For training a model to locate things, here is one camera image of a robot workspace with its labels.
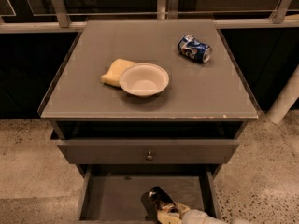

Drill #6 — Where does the orange crushed soda can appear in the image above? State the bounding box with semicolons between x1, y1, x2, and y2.
149;186;178;213

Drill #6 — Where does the grey top drawer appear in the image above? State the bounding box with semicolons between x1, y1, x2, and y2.
53;120;245;165

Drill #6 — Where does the white paper bowl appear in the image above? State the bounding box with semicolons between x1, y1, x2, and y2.
120;63;169;98

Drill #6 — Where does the grey open middle drawer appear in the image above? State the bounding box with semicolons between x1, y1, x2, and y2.
76;164;221;224

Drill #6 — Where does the yellow sponge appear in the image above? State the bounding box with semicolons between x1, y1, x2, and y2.
101;59;135;87

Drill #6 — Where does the metal glass railing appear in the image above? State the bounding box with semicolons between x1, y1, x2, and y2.
0;0;299;33

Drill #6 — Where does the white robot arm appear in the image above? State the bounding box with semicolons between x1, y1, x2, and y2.
196;72;299;224

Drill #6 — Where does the grey drawer cabinet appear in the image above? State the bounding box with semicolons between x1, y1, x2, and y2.
39;20;258;224

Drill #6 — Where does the round metal drawer knob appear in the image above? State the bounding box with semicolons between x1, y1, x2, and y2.
146;151;153;161

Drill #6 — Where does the blue soda can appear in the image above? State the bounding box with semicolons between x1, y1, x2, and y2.
178;35;212;63

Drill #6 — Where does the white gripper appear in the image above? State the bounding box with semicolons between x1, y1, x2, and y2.
157;203;207;224

